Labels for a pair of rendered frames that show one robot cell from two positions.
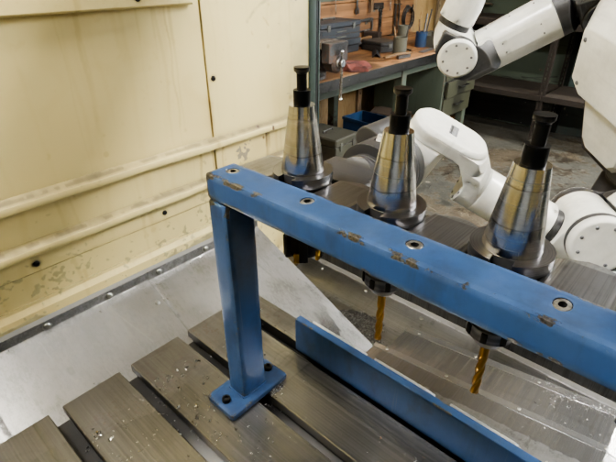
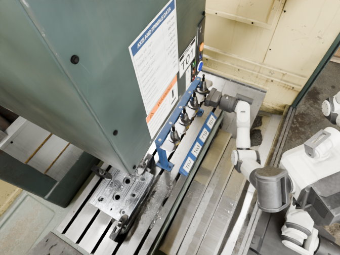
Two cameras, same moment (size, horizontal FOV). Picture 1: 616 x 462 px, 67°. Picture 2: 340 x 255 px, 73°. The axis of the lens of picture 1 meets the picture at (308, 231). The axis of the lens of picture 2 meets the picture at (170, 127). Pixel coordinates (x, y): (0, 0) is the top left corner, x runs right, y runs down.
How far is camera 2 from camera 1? 1.12 m
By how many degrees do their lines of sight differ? 61
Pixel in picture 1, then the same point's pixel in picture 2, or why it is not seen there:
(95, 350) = not seen: hidden behind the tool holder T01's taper
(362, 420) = (195, 131)
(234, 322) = not seen: hidden behind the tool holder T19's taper
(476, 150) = (239, 119)
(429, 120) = (241, 104)
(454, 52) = (325, 105)
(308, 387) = (200, 121)
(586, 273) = (181, 128)
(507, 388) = (238, 175)
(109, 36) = (243, 27)
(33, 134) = (216, 38)
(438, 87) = not seen: outside the picture
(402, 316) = (264, 151)
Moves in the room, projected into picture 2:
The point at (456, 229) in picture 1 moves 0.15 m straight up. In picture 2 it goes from (190, 113) to (190, 95)
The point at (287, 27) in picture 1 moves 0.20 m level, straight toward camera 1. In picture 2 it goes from (312, 49) to (279, 58)
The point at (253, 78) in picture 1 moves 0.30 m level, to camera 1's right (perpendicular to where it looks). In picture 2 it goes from (286, 56) to (314, 94)
